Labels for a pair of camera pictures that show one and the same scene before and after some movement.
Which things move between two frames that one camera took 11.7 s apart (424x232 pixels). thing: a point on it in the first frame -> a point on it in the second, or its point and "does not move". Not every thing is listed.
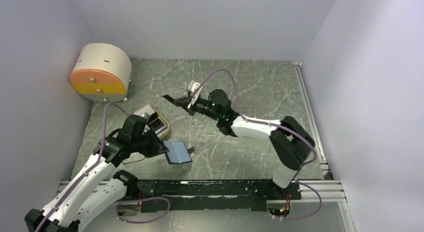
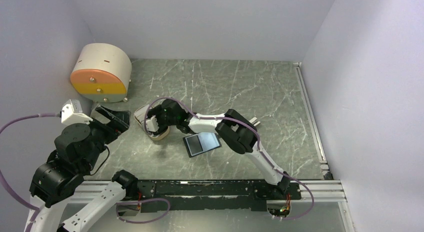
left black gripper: [157, 148] -> [120, 122]
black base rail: [212, 195] does not move
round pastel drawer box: [103, 72] does not move
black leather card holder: [178, 153] -> [201, 142]
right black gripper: [184, 102] -> [159, 110]
